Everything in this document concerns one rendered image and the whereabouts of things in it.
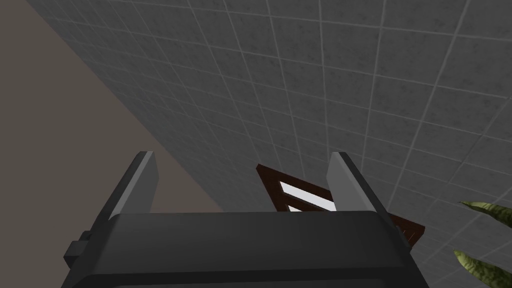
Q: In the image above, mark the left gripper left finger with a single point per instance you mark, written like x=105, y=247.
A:
x=134, y=192

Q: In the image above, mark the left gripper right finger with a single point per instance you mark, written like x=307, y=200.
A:
x=352, y=188

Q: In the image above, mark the brown framed window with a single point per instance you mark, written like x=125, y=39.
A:
x=298, y=192

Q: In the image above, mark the green leafy plant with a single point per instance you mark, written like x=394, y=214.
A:
x=486, y=244

